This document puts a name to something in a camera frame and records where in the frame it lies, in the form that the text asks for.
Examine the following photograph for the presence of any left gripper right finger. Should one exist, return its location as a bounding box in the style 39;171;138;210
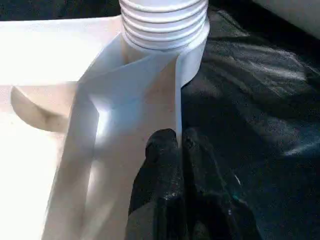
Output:
183;127;261;240

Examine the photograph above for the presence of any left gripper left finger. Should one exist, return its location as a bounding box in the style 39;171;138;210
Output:
125;129;187;240

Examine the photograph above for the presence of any white plastic table top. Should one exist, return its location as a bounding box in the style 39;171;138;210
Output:
0;15;211;240

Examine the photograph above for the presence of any black plastic mat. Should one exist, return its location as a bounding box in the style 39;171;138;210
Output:
0;0;320;240

